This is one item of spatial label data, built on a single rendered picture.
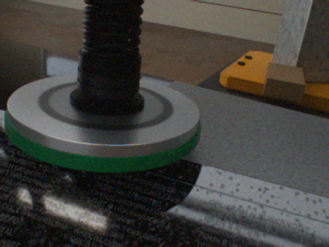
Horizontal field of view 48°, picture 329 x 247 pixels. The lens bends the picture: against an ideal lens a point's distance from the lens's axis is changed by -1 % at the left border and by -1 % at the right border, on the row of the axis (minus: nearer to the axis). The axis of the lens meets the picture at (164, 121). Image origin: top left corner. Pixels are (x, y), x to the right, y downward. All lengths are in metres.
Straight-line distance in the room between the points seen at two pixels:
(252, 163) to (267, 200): 0.06
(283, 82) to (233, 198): 0.63
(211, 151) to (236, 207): 0.08
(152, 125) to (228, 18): 6.40
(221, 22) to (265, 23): 0.75
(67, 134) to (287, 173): 0.26
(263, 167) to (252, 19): 6.27
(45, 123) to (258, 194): 0.24
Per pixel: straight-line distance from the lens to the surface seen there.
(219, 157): 0.47
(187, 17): 6.93
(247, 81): 1.15
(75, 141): 0.34
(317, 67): 1.27
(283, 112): 0.67
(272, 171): 0.46
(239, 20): 6.73
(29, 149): 0.37
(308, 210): 0.44
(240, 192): 0.44
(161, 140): 0.36
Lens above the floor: 1.08
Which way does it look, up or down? 23 degrees down
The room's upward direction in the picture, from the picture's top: 7 degrees clockwise
